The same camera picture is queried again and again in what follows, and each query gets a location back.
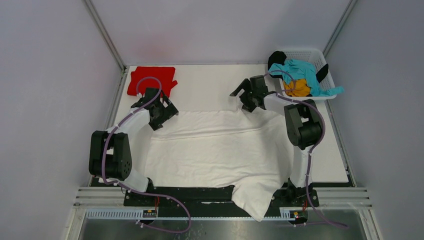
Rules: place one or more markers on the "white plastic laundry basket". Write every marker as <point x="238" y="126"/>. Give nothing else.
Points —
<point x="315" y="57"/>

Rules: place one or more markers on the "small circuit board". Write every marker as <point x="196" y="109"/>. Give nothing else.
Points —
<point x="300" y="214"/>
<point x="149" y="213"/>

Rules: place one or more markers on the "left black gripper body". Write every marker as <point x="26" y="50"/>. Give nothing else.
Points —
<point x="160" y="110"/>

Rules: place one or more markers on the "right small circuit board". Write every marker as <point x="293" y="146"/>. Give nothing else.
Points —
<point x="300" y="214"/>

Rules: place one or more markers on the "white slotted cable duct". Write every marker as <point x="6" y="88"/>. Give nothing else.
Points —
<point x="141" y="214"/>

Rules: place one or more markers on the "white t shirt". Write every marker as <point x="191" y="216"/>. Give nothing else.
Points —
<point x="214" y="149"/>

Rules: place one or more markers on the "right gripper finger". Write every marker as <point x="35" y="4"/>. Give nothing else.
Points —
<point x="249" y="105"/>
<point x="243" y="89"/>

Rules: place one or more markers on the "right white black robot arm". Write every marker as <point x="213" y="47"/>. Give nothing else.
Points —
<point x="305" y="129"/>

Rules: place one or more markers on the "light blue t shirt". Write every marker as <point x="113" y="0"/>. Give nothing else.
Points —
<point x="320" y="92"/>

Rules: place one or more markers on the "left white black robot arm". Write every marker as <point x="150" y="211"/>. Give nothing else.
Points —
<point x="114" y="150"/>

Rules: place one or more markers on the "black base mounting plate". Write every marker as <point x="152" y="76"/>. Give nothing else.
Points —
<point x="215" y="202"/>

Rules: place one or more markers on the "yellow t shirt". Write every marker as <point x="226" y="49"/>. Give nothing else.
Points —
<point x="297" y="88"/>

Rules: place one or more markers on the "black t shirt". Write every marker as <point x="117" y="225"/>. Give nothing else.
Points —
<point x="276" y="59"/>

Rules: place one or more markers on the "folded red t shirt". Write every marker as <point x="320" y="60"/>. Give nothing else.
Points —
<point x="144" y="77"/>

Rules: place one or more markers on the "left small circuit board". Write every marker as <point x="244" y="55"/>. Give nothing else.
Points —
<point x="149" y="213"/>

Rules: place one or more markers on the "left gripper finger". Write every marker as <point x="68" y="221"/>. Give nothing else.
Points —
<point x="168" y="109"/>
<point x="156" y="121"/>

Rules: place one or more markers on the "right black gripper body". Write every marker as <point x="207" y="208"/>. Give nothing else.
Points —
<point x="250" y="93"/>

